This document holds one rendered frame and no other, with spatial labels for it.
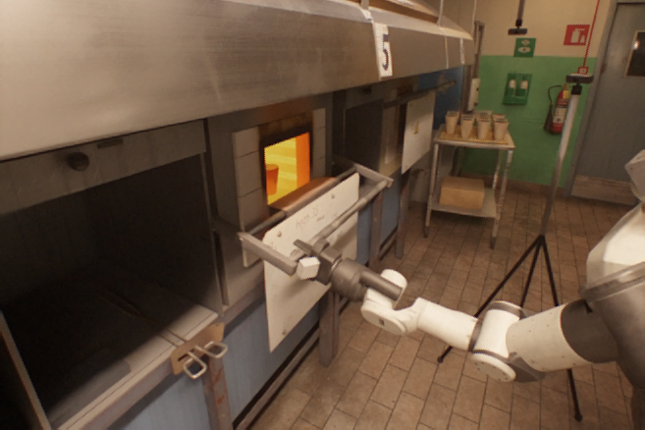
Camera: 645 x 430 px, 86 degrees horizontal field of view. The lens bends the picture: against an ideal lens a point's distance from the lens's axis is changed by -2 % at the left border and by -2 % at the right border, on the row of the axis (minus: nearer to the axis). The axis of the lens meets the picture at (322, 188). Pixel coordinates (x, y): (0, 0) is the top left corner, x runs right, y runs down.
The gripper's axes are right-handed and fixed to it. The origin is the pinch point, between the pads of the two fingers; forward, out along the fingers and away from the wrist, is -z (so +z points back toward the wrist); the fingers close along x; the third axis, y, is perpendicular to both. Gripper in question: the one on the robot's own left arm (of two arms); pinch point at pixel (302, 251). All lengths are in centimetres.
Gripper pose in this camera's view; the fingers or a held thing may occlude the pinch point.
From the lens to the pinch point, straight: 94.1
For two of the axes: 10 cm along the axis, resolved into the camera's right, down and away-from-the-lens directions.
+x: 2.2, -8.6, -4.7
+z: 8.4, 4.1, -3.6
